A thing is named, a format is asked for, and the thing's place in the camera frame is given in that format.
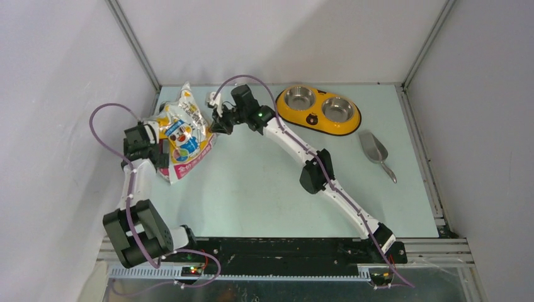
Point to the metal food scoop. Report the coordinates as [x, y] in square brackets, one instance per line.
[376, 152]

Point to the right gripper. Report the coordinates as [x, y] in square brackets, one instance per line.
[219, 124]

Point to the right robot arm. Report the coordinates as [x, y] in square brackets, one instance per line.
[317, 174]

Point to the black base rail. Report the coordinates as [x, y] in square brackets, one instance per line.
[290, 257]

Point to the yellow double pet bowl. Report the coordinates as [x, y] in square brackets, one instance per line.
[318, 110]

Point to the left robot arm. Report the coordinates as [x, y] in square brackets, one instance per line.
[136, 230]

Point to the pet food bag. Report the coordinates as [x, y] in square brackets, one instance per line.
[185, 131]

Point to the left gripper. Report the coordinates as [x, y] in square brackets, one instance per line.
[164, 157]

